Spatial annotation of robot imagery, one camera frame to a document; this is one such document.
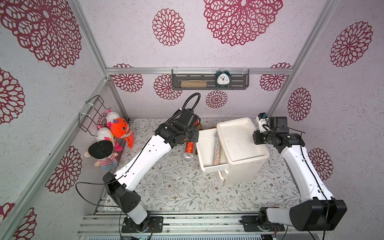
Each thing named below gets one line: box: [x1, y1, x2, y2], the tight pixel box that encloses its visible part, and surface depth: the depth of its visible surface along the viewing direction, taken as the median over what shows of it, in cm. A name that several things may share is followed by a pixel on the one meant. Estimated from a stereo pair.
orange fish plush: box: [110, 118, 135, 149], surface depth 91 cm
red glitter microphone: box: [183, 141, 195, 163], surface depth 71 cm
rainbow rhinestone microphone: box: [212, 132, 222, 166], surface depth 81 cm
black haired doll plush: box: [84, 140, 119, 170], surface depth 79 cm
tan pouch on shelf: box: [180, 80, 208, 88], surface depth 90 cm
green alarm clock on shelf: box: [215, 70, 231, 88], surface depth 92 cm
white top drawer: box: [196, 128, 229, 173], surface depth 85 cm
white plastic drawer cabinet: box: [216, 117, 270, 186], surface depth 78 cm
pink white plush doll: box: [96, 109, 123, 152], surface depth 89 cm
